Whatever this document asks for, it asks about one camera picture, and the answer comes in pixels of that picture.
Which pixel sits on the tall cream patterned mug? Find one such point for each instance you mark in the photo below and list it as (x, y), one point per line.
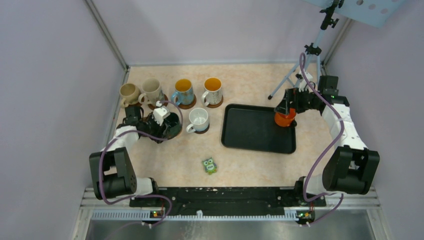
(152, 92)

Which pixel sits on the dark green mug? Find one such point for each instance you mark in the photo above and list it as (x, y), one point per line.
(171, 126)

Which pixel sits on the green owl figure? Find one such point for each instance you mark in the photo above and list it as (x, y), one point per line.
(209, 166)

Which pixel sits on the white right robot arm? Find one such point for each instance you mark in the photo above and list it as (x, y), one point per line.
(347, 165)

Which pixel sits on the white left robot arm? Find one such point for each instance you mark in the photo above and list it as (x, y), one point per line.
(112, 172)

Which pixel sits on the beige round mug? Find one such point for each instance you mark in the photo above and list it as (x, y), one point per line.
(129, 95)

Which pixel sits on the blue camera tripod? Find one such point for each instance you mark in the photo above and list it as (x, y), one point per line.
(313, 49)

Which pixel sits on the light blue perforated panel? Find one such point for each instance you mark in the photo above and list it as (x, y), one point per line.
(371, 12)

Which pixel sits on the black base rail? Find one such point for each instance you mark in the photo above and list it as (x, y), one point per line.
(224, 201)

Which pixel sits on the black serving tray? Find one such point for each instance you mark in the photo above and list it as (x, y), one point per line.
(251, 127)

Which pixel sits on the white cable duct strip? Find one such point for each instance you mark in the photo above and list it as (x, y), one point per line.
(147, 215)

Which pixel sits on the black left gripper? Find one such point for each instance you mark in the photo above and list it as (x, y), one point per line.
(157, 134)

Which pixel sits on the dark brown coaster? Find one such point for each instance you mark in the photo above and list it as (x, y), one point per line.
(203, 131)

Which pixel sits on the black mug orange inside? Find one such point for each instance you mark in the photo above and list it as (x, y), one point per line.
(284, 120)

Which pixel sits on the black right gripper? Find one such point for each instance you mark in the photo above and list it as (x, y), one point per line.
(291, 95)

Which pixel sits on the white mug yellow inside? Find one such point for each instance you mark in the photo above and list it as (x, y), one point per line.
(212, 91)

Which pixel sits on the blue mug yellow inside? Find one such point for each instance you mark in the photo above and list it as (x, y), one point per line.
(184, 93)

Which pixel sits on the plain white mug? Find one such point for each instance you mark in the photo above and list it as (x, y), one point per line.
(198, 120)

